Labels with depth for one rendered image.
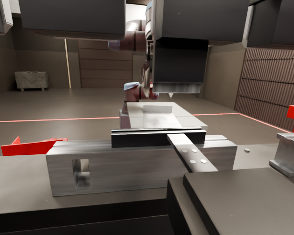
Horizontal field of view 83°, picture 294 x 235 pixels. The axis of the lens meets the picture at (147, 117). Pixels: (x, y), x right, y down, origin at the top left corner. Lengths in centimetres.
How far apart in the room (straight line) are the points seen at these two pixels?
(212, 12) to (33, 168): 51
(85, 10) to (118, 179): 30
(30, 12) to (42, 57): 881
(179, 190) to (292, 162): 43
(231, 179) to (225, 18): 25
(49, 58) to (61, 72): 77
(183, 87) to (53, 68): 875
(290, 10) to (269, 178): 30
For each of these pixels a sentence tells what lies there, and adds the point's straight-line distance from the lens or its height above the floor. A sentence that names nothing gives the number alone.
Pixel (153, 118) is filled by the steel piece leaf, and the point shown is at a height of 100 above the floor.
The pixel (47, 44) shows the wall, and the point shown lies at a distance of 908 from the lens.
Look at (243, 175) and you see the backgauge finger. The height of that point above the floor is 103.
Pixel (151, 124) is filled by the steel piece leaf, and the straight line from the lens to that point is 38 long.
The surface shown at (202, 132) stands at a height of 100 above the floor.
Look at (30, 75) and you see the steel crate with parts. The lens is 821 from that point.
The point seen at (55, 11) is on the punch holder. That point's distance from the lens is 30.
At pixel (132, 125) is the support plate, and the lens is 38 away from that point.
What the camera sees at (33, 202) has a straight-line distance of 42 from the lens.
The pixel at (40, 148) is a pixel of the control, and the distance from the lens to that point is 77.
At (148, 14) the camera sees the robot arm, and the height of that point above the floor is 129.
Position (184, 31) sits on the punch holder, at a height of 118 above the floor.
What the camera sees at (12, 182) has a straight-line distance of 49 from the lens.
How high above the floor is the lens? 113
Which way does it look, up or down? 17 degrees down
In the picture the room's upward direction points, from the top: 2 degrees clockwise
